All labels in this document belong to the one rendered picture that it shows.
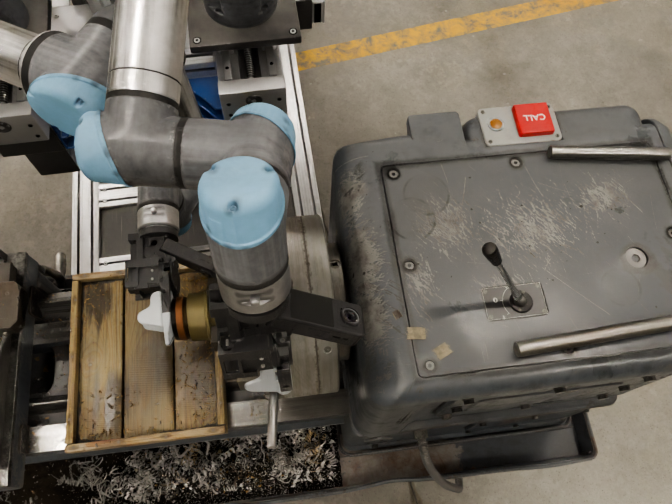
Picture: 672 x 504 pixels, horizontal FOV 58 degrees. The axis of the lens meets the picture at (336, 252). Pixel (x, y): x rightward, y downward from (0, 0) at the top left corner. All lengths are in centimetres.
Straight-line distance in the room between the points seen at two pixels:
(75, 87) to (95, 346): 59
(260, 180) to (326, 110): 208
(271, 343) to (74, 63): 49
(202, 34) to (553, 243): 78
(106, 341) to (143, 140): 75
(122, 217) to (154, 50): 157
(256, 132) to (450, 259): 43
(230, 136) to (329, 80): 210
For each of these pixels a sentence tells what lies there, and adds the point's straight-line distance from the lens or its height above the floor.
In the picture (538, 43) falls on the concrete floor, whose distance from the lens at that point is 303.
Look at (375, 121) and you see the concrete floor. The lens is 259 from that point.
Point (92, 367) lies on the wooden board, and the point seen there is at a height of 89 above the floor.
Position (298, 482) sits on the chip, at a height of 55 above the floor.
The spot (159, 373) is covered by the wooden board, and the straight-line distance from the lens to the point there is 128.
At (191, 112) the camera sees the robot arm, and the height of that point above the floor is 118.
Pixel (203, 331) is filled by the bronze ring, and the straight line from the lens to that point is 105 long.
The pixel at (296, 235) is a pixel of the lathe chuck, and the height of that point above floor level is 122.
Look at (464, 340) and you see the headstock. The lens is 90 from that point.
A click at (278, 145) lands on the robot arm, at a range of 62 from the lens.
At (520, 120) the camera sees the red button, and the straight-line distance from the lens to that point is 108.
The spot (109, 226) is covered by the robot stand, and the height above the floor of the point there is 21.
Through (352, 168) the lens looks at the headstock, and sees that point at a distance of 100.
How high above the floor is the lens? 210
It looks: 67 degrees down
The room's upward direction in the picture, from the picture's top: 5 degrees clockwise
